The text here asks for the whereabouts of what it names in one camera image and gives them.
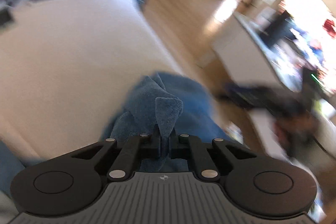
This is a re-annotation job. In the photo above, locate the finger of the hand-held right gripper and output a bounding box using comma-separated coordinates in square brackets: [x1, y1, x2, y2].
[219, 83, 263, 107]

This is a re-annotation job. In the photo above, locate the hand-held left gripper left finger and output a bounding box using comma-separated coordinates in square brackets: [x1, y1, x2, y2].
[70, 130, 161, 182]

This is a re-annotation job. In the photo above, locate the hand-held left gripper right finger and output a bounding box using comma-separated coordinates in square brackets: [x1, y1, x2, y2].
[171, 133, 261, 183]

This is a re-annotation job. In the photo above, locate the blue fleece cloth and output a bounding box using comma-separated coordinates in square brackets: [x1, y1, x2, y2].
[101, 71, 237, 174]

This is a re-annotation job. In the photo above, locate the white cabinet counter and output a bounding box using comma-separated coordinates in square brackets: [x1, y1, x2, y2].
[211, 13, 302, 90]

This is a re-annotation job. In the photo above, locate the beige sofa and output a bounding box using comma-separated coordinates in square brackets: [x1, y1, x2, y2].
[0, 0, 210, 214]

